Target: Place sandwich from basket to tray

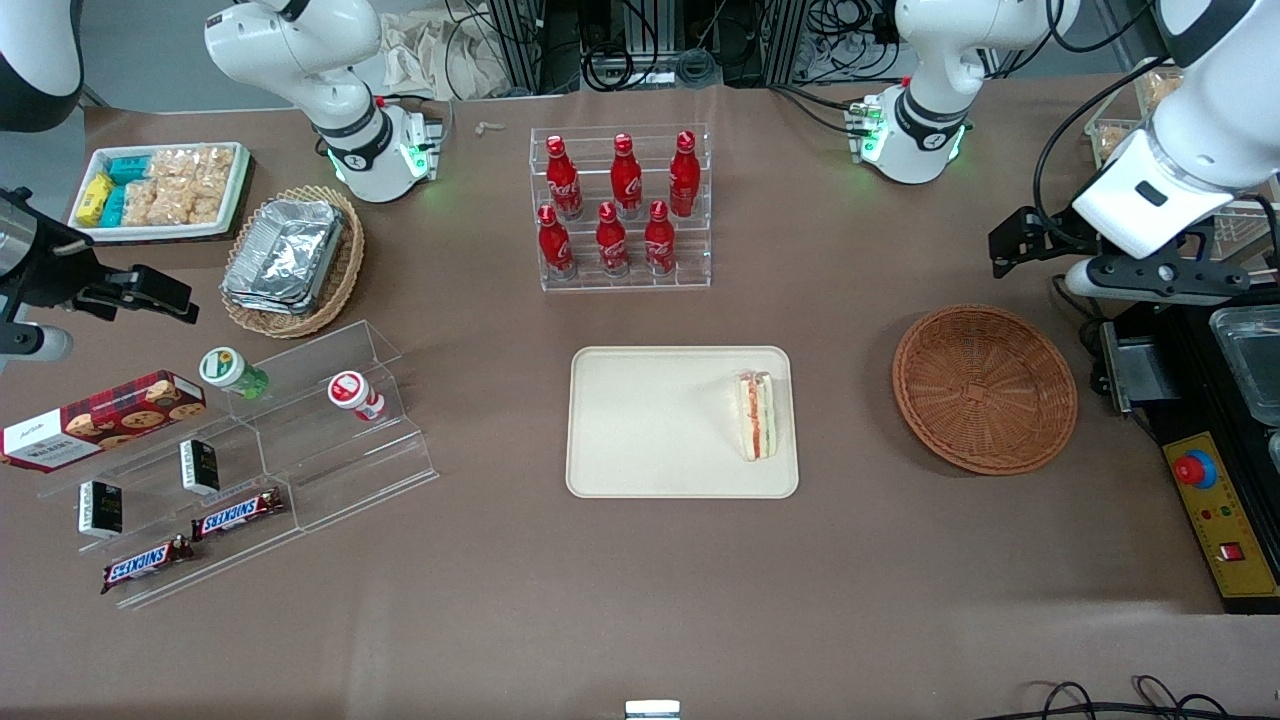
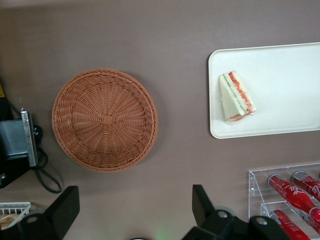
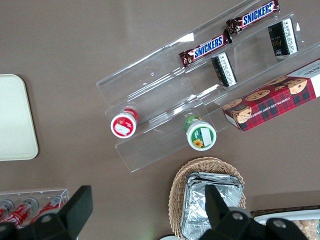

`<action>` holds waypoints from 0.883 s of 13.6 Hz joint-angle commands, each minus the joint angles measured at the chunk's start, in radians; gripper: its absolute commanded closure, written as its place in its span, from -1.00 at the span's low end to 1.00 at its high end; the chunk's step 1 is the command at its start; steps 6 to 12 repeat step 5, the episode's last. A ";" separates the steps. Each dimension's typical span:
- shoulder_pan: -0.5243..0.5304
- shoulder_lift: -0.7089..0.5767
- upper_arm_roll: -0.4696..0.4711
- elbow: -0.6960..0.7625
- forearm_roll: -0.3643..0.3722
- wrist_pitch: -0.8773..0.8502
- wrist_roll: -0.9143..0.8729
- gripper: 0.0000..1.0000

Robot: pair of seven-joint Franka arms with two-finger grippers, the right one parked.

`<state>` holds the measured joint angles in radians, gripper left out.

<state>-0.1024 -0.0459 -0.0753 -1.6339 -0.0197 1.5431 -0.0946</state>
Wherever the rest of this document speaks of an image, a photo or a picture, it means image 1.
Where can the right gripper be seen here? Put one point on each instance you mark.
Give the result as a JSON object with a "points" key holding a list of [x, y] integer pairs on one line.
{"points": [[48, 268]]}

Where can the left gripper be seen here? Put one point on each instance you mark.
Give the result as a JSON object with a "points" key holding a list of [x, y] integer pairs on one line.
{"points": [[1052, 232]]}

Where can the triangular sandwich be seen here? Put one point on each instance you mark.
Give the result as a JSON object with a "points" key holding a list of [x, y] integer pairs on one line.
{"points": [[755, 420]]}

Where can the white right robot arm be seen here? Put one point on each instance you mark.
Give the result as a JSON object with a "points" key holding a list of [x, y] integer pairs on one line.
{"points": [[300, 50]]}

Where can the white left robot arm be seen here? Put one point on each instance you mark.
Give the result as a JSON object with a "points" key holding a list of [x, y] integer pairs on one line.
{"points": [[940, 120]]}

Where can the white rectangular snack tray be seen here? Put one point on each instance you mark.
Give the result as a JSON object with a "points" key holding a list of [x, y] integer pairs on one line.
{"points": [[160, 232]]}

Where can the round brown wicker basket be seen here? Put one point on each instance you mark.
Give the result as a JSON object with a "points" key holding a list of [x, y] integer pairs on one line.
{"points": [[985, 390]]}

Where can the oval light wicker basket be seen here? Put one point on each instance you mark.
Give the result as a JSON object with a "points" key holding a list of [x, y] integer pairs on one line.
{"points": [[345, 270]]}

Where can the cream plastic tray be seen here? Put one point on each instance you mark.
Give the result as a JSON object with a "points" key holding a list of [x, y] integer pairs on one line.
{"points": [[650, 425]]}

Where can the teal snack packet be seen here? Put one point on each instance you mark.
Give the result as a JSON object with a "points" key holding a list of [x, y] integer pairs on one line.
{"points": [[113, 207], [130, 168]]}

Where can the yellow snack packet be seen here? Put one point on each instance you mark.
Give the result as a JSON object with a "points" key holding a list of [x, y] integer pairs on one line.
{"points": [[93, 200]]}

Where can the bag of rice crackers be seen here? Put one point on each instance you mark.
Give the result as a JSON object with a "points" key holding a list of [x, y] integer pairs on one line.
{"points": [[180, 190]]}

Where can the green lid yogurt cup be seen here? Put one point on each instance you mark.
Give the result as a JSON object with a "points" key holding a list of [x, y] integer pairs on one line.
{"points": [[225, 368]]}

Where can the bagged bread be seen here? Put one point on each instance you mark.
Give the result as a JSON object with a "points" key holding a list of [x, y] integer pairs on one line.
{"points": [[1118, 143], [1162, 92]]}

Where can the red tartan cookie box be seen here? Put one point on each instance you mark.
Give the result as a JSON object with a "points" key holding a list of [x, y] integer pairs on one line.
{"points": [[100, 420]]}

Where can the clear bin of snacks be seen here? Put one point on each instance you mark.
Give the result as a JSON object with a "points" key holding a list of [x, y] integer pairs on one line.
{"points": [[1100, 128]]}

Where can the stacked aluminium foil trays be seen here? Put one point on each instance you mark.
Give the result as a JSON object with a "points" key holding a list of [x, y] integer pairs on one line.
{"points": [[285, 255]]}

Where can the clear plastic container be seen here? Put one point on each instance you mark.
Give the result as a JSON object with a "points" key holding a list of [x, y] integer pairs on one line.
{"points": [[1250, 360]]}

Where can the small black chocolate box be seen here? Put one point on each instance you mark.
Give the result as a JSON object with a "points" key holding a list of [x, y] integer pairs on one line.
{"points": [[200, 466], [100, 508]]}

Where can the red emergency stop button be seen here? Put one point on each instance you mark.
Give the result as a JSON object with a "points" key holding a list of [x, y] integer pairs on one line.
{"points": [[1195, 470]]}

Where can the red lid yogurt cup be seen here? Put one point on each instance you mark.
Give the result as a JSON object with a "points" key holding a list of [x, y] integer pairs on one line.
{"points": [[350, 392]]}

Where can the Snickers chocolate bar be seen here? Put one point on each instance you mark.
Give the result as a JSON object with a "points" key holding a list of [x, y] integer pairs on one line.
{"points": [[238, 514], [145, 565]]}

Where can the clear acrylic stepped shelf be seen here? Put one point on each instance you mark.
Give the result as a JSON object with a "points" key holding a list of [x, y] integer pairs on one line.
{"points": [[330, 460]]}

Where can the black yellow control box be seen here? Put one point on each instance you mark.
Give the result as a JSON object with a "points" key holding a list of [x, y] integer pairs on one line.
{"points": [[1230, 500]]}

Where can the beige crumpled cloth bag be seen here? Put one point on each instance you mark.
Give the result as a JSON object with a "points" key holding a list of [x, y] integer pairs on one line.
{"points": [[440, 55]]}

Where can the small white scrap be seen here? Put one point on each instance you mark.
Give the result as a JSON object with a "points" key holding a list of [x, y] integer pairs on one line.
{"points": [[490, 127]]}

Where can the clear acrylic bottle rack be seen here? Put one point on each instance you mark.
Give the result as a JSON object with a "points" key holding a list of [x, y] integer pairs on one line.
{"points": [[695, 250]]}

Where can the red cola bottle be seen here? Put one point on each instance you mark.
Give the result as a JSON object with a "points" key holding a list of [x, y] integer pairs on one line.
{"points": [[555, 245], [563, 180], [660, 242], [612, 243], [684, 178], [626, 178]]}

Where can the small white silver device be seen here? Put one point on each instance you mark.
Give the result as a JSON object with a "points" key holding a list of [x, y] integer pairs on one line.
{"points": [[652, 710]]}

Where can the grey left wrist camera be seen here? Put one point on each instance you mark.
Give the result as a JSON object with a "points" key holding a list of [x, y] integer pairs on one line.
{"points": [[1083, 280]]}

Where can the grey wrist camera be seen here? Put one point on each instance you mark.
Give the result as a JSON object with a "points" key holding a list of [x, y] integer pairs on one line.
{"points": [[1083, 280], [35, 345]]}

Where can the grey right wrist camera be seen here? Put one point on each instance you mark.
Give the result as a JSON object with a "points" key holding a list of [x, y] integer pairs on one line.
{"points": [[35, 345]]}

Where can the grey metal bracket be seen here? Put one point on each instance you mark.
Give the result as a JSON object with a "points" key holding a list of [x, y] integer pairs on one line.
{"points": [[1135, 370]]}

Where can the aluminium frame rack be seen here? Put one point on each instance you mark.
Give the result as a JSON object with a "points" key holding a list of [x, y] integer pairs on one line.
{"points": [[530, 40]]}

